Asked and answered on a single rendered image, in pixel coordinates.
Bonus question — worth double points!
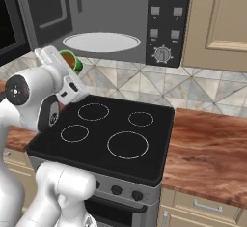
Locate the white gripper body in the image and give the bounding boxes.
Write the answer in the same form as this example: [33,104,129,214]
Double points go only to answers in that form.
[34,45,73,80]

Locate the beige drawer front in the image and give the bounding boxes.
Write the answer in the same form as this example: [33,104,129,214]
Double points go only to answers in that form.
[173,190,243,221]

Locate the green cup with brown drink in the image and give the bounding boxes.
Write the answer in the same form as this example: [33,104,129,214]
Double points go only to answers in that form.
[59,49,84,74]

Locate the black oven door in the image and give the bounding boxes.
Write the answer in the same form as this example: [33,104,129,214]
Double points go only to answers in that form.
[84,199,140,227]

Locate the black oven door handle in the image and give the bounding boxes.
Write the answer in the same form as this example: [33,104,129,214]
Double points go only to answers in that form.
[91,195,149,214]

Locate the silver cupboard door handle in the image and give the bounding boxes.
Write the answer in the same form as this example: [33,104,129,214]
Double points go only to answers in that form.
[161,211,170,227]

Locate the silver drawer handle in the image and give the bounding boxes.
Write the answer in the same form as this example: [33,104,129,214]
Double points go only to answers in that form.
[192,199,224,214]

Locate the white microwave turntable plate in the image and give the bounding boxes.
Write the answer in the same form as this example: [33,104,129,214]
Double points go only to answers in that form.
[62,32,142,53]

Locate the dark grey microwave oven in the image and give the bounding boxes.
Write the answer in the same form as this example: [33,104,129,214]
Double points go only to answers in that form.
[69,0,194,69]

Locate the beige base cupboard door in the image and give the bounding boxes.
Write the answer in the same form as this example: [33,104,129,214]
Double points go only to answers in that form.
[157,212,239,227]

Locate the dark microwave door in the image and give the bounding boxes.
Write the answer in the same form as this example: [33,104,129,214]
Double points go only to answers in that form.
[0,0,74,67]

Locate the beige base cupboard run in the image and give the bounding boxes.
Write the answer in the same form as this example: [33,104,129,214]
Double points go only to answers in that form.
[2,148,39,212]

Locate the beige wall cupboard door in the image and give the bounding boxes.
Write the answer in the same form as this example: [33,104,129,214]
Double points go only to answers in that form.
[181,0,247,73]

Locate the black hob stove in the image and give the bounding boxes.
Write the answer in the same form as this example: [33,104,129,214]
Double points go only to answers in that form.
[26,94,176,227]

